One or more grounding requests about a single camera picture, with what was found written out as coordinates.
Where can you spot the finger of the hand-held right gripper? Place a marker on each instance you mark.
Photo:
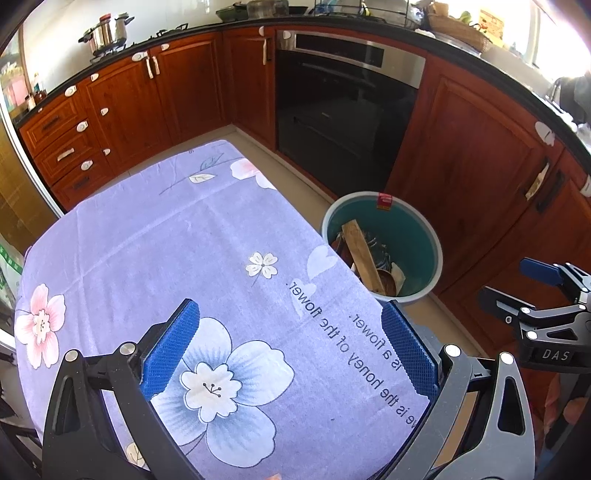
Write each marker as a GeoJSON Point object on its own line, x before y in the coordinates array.
{"type": "Point", "coordinates": [503, 304]}
{"type": "Point", "coordinates": [540, 270]}

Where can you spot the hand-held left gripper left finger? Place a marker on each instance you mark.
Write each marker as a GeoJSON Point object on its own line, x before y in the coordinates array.
{"type": "Point", "coordinates": [171, 350]}

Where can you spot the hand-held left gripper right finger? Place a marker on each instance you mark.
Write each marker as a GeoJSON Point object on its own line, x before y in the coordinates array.
{"type": "Point", "coordinates": [411, 350]}

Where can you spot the grey teal trash bin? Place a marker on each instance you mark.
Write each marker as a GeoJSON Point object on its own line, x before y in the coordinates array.
{"type": "Point", "coordinates": [415, 249]}

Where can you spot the purple floral tablecloth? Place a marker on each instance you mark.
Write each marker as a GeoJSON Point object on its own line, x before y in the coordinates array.
{"type": "Point", "coordinates": [161, 240]}

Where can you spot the green white plastic bag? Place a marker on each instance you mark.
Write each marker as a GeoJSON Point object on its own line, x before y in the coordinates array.
{"type": "Point", "coordinates": [8, 272]}

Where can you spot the kitchen faucet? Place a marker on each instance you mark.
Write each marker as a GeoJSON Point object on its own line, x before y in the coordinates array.
{"type": "Point", "coordinates": [555, 90]}

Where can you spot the white cabinet child locks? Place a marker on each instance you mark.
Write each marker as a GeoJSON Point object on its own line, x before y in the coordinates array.
{"type": "Point", "coordinates": [82, 125]}

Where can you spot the kitchen window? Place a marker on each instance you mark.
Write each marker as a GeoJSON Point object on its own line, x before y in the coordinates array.
{"type": "Point", "coordinates": [531, 27]}

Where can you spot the black built-in oven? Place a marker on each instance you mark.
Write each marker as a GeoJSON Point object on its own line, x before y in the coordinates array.
{"type": "Point", "coordinates": [341, 115]}

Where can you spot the wicker basket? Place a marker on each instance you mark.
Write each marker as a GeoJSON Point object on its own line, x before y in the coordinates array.
{"type": "Point", "coordinates": [461, 32]}

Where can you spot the wooden kitchen cabinets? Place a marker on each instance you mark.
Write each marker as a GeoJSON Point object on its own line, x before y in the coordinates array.
{"type": "Point", "coordinates": [184, 92]}

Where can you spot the black kitchen countertop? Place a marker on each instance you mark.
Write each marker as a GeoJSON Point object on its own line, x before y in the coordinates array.
{"type": "Point", "coordinates": [207, 28]}

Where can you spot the steel cooking pot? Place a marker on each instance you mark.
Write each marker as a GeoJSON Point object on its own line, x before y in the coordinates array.
{"type": "Point", "coordinates": [108, 32]}

